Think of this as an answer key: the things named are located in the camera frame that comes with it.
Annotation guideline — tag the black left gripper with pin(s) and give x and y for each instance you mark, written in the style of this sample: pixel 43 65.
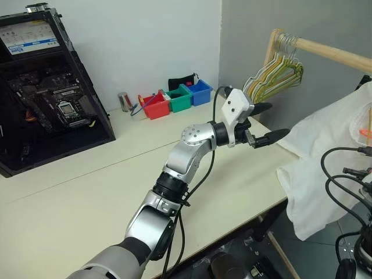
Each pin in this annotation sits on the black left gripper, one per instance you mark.
pixel 245 136

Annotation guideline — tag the white and blue label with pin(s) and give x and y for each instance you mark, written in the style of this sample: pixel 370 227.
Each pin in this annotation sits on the white and blue label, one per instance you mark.
pixel 29 37

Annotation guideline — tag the green plastic bin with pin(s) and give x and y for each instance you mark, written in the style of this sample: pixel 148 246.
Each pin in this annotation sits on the green plastic bin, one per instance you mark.
pixel 181 105

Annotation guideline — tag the wooden slanted rack leg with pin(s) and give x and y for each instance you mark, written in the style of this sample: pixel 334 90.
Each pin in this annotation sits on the wooden slanted rack leg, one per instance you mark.
pixel 283 255

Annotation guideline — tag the black open computer case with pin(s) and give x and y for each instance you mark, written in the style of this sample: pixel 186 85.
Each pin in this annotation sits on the black open computer case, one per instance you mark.
pixel 17 145

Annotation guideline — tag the red plastic bin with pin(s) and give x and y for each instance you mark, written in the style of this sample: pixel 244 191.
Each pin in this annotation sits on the red plastic bin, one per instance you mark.
pixel 157 111

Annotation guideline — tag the silver metal can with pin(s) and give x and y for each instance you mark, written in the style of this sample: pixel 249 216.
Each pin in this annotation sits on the silver metal can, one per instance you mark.
pixel 124 101

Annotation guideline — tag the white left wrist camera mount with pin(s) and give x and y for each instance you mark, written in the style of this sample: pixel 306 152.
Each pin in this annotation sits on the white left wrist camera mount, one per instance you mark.
pixel 235 106

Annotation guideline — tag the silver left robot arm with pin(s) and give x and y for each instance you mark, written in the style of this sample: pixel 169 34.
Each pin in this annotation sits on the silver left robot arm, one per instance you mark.
pixel 186 157

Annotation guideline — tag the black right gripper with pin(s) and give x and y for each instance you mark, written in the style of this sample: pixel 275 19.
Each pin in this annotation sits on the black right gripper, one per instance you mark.
pixel 364 82

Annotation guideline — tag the black computer motherboard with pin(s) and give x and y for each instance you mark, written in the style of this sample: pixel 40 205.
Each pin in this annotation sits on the black computer motherboard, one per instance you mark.
pixel 52 96

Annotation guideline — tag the wooden clothes rack rod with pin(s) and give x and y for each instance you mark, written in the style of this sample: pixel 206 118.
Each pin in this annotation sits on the wooden clothes rack rod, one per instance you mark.
pixel 328 50

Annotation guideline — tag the white t-shirt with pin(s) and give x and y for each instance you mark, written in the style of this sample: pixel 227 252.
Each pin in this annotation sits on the white t-shirt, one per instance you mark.
pixel 319 136

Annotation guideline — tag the dark rounded shape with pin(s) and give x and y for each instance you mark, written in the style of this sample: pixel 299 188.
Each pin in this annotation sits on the dark rounded shape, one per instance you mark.
pixel 222 266

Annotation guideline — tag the blue plastic bin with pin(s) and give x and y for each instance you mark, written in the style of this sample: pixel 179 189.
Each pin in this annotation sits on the blue plastic bin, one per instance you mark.
pixel 202 94

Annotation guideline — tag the black table frame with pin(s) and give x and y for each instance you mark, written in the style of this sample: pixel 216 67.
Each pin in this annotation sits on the black table frame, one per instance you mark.
pixel 267 226

